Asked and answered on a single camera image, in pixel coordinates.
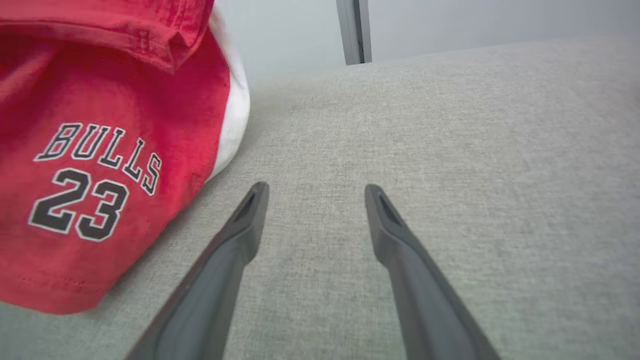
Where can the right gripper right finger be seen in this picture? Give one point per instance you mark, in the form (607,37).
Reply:
(425,300)

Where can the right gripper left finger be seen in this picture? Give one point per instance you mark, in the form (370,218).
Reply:
(210,300)

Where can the red and white Bulls jersey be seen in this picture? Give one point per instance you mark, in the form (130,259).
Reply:
(175,125)

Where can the grey partition post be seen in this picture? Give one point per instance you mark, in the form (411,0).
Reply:
(352,30)

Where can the grey fabric sofa cushion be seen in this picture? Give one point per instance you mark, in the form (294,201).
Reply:
(450,150)

